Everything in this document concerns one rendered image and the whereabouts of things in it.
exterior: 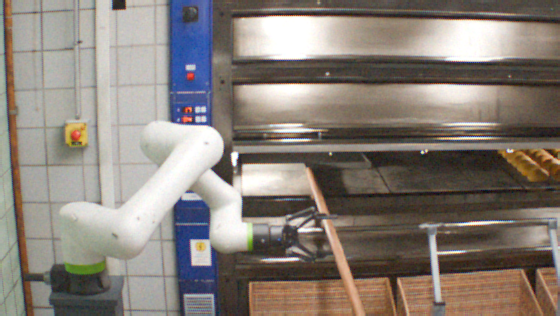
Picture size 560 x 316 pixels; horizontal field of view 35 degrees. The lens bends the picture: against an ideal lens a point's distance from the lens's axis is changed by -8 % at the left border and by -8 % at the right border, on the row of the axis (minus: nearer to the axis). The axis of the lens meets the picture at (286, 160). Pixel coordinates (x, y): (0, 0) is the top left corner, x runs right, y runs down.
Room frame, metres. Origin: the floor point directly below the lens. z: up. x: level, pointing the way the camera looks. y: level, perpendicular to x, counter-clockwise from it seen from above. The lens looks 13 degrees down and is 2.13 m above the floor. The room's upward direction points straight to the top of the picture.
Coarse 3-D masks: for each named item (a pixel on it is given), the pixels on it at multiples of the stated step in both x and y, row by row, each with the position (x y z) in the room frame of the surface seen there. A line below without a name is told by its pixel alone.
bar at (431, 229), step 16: (416, 224) 3.15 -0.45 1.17; (432, 224) 3.15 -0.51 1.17; (448, 224) 3.15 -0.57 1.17; (464, 224) 3.15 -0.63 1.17; (480, 224) 3.15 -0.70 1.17; (496, 224) 3.16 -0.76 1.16; (512, 224) 3.16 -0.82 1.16; (528, 224) 3.16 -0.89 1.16; (544, 224) 3.17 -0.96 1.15; (432, 240) 3.12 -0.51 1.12; (432, 256) 3.08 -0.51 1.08; (432, 272) 3.04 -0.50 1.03; (432, 304) 2.96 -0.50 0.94
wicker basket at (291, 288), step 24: (264, 288) 3.46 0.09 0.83; (288, 288) 3.46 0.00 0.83; (312, 288) 3.46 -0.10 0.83; (336, 288) 3.47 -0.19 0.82; (360, 288) 3.47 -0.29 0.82; (384, 288) 3.48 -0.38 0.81; (264, 312) 3.43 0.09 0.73; (288, 312) 3.43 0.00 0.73; (336, 312) 3.44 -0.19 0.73; (384, 312) 3.45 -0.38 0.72
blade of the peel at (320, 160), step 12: (252, 156) 4.22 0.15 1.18; (264, 156) 4.22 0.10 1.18; (276, 156) 4.22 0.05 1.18; (288, 156) 4.21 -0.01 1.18; (300, 156) 4.21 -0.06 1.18; (312, 156) 4.21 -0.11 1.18; (324, 156) 4.21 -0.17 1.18; (336, 156) 4.21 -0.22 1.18; (348, 156) 4.21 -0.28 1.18; (360, 156) 4.20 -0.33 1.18; (252, 168) 3.96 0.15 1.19; (264, 168) 3.96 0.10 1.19; (276, 168) 3.96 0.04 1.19; (288, 168) 3.97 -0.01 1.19; (300, 168) 3.97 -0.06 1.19; (324, 168) 3.98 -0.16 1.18; (336, 168) 3.98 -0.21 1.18; (348, 168) 3.98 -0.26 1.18
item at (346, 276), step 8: (312, 176) 3.73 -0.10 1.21; (312, 184) 3.62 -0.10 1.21; (320, 192) 3.49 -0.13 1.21; (320, 200) 3.37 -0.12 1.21; (320, 208) 3.28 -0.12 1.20; (328, 224) 3.07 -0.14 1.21; (328, 232) 3.00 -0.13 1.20; (328, 240) 2.95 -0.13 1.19; (336, 240) 2.89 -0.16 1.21; (336, 248) 2.81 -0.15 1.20; (336, 256) 2.75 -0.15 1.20; (344, 256) 2.75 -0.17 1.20; (344, 264) 2.66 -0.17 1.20; (344, 272) 2.59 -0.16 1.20; (344, 280) 2.54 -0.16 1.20; (352, 280) 2.53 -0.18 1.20; (352, 288) 2.45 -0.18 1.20; (352, 296) 2.39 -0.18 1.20; (352, 304) 2.35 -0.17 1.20; (360, 304) 2.33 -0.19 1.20; (360, 312) 2.27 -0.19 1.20
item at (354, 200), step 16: (416, 192) 3.57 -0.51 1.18; (432, 192) 3.57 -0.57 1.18; (448, 192) 3.56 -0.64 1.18; (464, 192) 3.56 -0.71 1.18; (480, 192) 3.55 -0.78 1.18; (496, 192) 3.54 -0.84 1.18; (512, 192) 3.54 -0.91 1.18; (528, 192) 3.54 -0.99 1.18; (544, 192) 3.54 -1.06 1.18; (256, 208) 3.50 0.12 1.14; (272, 208) 3.50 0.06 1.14; (288, 208) 3.50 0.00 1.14; (304, 208) 3.50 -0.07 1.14
